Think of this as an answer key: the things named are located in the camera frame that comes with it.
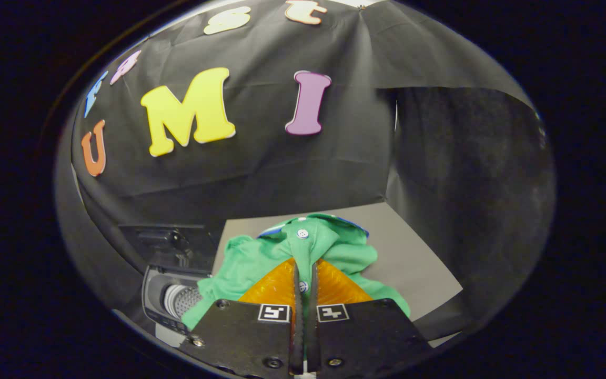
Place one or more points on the beige cabinet with dark top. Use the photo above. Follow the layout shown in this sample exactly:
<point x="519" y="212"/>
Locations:
<point x="413" y="263"/>

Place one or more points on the grey top-load washing machine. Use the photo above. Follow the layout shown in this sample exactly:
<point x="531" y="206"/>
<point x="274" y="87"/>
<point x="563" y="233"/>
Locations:
<point x="155" y="295"/>

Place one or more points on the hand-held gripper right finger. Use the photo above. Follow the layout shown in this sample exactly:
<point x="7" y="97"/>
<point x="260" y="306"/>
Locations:
<point x="312" y="337"/>

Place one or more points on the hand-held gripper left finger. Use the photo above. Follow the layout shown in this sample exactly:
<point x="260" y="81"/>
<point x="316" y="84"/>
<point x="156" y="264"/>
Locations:
<point x="298" y="326"/>

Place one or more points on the green polo shirt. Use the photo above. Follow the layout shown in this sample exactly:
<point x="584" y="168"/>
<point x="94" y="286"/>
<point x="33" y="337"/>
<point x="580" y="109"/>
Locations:
<point x="250" y="260"/>

